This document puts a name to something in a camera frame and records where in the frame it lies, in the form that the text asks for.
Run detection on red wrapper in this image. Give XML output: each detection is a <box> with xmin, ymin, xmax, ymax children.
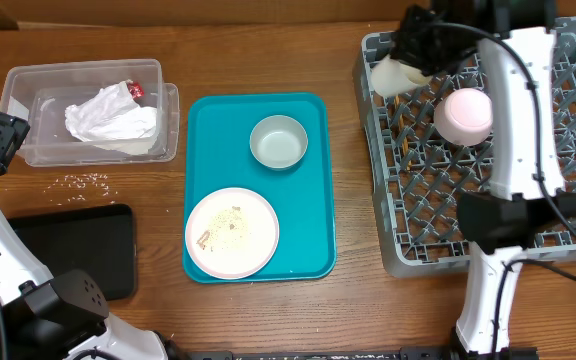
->
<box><xmin>126</xmin><ymin>81</ymin><xmax>145</xmax><ymax>99</ymax></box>

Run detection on pink bowl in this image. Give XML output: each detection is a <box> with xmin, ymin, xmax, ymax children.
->
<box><xmin>433</xmin><ymin>88</ymin><xmax>493</xmax><ymax>146</ymax></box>

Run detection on black plastic tray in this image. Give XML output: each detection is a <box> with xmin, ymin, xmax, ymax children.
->
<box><xmin>9</xmin><ymin>204</ymin><xmax>137</xmax><ymax>300</ymax></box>

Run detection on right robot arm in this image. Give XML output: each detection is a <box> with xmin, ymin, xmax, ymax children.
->
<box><xmin>382</xmin><ymin>1</ymin><xmax>576</xmax><ymax>359</ymax></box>

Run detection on scattered rice grains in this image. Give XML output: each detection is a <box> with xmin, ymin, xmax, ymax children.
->
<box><xmin>41</xmin><ymin>172</ymin><xmax>118</xmax><ymax>207</ymax></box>

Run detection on grey dish rack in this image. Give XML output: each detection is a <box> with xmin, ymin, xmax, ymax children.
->
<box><xmin>353</xmin><ymin>16</ymin><xmax>576</xmax><ymax>277</ymax></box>

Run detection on white napkin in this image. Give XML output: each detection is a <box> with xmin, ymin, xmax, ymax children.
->
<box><xmin>80</xmin><ymin>106</ymin><xmax>157</xmax><ymax>155</ymax></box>
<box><xmin>65</xmin><ymin>81</ymin><xmax>138</xmax><ymax>141</ymax></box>

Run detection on grey small plate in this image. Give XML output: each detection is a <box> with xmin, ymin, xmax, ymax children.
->
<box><xmin>249</xmin><ymin>115</ymin><xmax>308</xmax><ymax>171</ymax></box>

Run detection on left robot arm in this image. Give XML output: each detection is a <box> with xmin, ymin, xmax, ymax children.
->
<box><xmin>0</xmin><ymin>112</ymin><xmax>185</xmax><ymax>359</ymax></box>

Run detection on clear plastic bin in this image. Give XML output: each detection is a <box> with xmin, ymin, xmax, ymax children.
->
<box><xmin>0</xmin><ymin>59</ymin><xmax>180</xmax><ymax>167</ymax></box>

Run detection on pale green cup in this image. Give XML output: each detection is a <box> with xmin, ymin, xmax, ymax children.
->
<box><xmin>370</xmin><ymin>55</ymin><xmax>432</xmax><ymax>98</ymax></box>

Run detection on teal serving tray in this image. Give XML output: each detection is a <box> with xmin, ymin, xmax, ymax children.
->
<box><xmin>184</xmin><ymin>92</ymin><xmax>337</xmax><ymax>283</ymax></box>

